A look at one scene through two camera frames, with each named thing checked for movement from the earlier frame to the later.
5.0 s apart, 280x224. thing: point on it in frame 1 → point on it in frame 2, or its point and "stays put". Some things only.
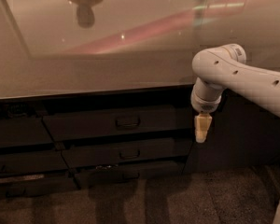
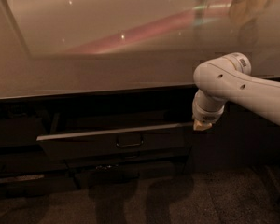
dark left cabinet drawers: x=25 y=160 stays put
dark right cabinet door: x=243 y=134 stays put
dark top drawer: x=96 y=121 → x=124 y=141
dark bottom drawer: x=128 y=175 stays put
